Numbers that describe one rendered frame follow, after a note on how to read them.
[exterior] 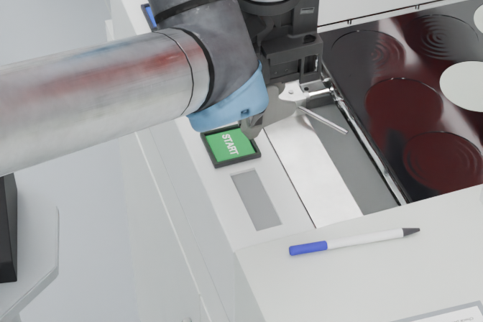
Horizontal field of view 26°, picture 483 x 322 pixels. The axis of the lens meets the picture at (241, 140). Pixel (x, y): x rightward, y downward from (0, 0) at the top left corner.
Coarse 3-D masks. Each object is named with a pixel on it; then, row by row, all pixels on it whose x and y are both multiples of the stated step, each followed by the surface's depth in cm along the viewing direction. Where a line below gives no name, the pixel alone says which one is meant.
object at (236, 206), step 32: (128, 0) 140; (128, 32) 141; (160, 128) 134; (192, 128) 122; (192, 160) 118; (256, 160) 118; (192, 192) 123; (224, 192) 115; (256, 192) 115; (288, 192) 115; (192, 224) 128; (224, 224) 111; (256, 224) 112; (288, 224) 111; (224, 256) 113; (224, 288) 118
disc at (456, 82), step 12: (444, 72) 139; (456, 72) 139; (468, 72) 139; (480, 72) 139; (444, 84) 137; (456, 84) 137; (468, 84) 137; (480, 84) 137; (456, 96) 135; (468, 96) 135; (480, 96) 135; (468, 108) 134; (480, 108) 134
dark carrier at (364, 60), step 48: (480, 0) 150; (336, 48) 142; (384, 48) 142; (432, 48) 142; (480, 48) 142; (384, 96) 135; (432, 96) 135; (384, 144) 129; (432, 144) 129; (480, 144) 129; (432, 192) 123
